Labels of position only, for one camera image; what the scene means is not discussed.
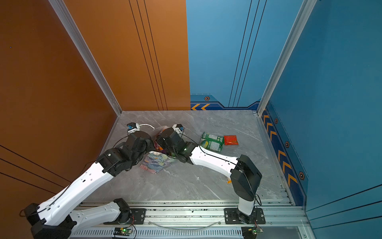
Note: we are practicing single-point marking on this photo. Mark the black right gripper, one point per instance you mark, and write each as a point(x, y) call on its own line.
point(160, 139)

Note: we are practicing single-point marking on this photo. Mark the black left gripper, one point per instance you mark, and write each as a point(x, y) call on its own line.
point(150, 144)

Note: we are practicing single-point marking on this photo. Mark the floral paper bag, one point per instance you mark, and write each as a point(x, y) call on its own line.
point(159, 159)

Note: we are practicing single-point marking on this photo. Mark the green white snack packet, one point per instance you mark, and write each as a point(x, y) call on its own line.
point(212, 142)

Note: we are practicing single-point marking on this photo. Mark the red small snack packet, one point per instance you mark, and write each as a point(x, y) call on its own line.
point(230, 140)

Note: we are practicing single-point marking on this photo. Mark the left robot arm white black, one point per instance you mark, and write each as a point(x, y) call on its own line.
point(57, 217)

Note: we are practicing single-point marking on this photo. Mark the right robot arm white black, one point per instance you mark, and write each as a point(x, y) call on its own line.
point(244, 175)

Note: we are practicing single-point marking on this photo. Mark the left circuit board green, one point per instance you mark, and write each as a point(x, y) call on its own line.
point(122, 232)

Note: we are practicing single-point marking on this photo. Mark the circuit board green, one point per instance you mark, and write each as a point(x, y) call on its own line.
point(122, 232)
point(250, 232)

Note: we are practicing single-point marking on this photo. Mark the right circuit board green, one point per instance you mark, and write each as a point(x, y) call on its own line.
point(250, 232)

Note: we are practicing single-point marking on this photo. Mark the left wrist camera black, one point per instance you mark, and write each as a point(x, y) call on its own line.
point(132, 127)

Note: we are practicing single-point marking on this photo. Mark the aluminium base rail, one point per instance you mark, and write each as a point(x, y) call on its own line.
point(210, 219)

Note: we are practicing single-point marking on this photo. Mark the aluminium left corner post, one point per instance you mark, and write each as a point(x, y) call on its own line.
point(74, 33)

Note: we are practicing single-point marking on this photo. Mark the aluminium corner post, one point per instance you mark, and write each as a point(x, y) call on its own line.
point(74, 33)
point(298, 26)

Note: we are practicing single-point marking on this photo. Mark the aluminium right corner post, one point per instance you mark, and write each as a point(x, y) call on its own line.
point(298, 26)

